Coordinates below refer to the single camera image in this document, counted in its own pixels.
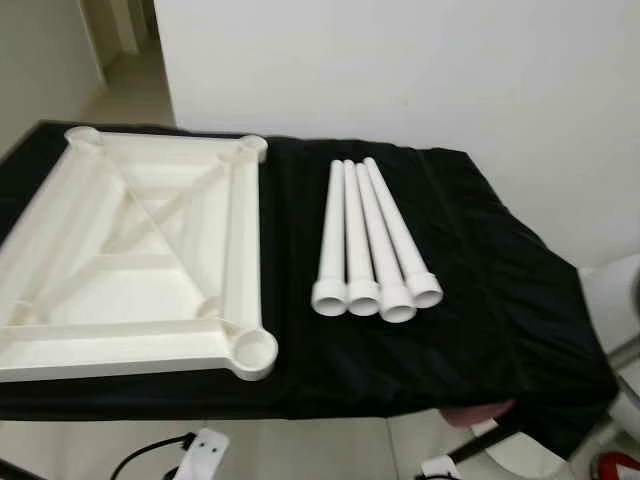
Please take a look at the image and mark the white plastic table leg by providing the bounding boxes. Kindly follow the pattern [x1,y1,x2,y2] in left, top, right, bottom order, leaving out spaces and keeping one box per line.
[354,165,418,324]
[311,161,347,317]
[343,159,380,317]
[362,156,444,310]

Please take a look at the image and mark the white plastic table top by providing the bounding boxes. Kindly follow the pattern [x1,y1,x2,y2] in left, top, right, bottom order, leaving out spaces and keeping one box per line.
[0,126,279,383]

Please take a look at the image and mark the black tablecloth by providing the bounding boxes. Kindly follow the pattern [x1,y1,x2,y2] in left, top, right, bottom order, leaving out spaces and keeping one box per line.
[0,120,619,459]

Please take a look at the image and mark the red round floor object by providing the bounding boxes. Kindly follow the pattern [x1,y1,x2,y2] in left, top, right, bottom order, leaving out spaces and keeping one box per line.
[590,450,640,480]

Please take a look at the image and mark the pink stool seat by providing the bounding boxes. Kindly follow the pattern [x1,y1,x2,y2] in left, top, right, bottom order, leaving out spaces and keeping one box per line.
[440,398,516,429]

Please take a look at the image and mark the black metal strut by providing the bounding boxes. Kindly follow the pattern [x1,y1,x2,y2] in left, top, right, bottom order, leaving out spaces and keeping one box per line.
[448,415,526,466]

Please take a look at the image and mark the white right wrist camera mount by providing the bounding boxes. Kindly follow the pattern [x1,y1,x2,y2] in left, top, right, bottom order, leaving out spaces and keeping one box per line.
[420,455,461,480]

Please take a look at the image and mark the white door frame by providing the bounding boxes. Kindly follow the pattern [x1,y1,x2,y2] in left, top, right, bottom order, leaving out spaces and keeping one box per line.
[78,0,161,73]

